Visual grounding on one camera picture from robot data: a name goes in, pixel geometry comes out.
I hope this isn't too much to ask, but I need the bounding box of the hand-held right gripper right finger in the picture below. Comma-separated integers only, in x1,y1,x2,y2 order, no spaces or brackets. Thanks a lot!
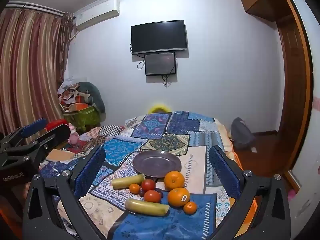
207,145,292,240

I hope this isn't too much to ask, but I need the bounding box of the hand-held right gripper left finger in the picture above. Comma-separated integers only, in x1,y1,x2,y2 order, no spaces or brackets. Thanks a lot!
22,145,108,240

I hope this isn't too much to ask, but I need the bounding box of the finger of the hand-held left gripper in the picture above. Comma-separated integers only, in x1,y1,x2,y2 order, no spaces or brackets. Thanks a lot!
5,124,71,161
0,118,47,151

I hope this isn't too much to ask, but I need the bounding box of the yellow-green banana piece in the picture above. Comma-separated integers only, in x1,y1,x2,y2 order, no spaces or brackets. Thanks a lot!
125,198,170,217
112,174,146,189

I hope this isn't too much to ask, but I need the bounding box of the large orange with sticker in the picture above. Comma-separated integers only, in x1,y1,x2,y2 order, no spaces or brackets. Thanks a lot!
167,187,190,207

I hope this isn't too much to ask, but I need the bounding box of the red tomato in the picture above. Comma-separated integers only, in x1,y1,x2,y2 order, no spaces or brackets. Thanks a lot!
141,179,156,192
143,190,161,204

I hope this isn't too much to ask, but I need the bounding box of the purple round plate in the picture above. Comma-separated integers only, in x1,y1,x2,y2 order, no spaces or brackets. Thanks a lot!
133,150,182,178

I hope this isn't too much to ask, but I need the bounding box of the red cloth item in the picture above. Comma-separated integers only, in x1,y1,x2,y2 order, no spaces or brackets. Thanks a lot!
45,119,68,132

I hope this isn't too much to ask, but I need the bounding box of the pink plush toy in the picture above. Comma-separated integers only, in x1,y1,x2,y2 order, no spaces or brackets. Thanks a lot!
68,123,80,144

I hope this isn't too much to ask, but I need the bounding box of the tan cardboard piece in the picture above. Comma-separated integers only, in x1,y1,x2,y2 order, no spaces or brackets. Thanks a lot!
46,149,75,162

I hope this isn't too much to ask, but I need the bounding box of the grey backpack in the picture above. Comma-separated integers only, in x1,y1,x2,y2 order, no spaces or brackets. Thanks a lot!
230,117,255,150

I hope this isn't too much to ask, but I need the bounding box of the pile of clutter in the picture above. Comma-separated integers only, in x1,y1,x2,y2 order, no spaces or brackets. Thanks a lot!
57,79,94,112

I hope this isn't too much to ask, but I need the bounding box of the grey-green plush cushion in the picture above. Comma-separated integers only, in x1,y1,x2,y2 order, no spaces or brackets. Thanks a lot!
77,81,106,114

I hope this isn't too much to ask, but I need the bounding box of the striped red-brown curtain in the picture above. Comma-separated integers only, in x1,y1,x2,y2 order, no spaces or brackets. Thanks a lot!
0,4,75,135

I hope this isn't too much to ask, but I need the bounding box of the patchwork printed blanket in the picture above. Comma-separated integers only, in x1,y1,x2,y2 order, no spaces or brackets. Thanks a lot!
40,111,250,240

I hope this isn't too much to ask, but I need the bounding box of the yellow fluffy object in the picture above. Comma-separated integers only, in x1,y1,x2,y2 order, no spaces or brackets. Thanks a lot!
147,104,172,114

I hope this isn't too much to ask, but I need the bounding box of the white air conditioner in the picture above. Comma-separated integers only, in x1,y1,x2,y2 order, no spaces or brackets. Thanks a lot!
74,0,120,29

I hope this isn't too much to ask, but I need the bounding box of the small black wall monitor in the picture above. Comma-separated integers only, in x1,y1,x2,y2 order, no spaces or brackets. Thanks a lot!
144,52,177,76

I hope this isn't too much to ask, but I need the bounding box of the black wall television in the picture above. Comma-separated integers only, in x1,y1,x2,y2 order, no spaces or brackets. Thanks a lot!
131,20,188,55

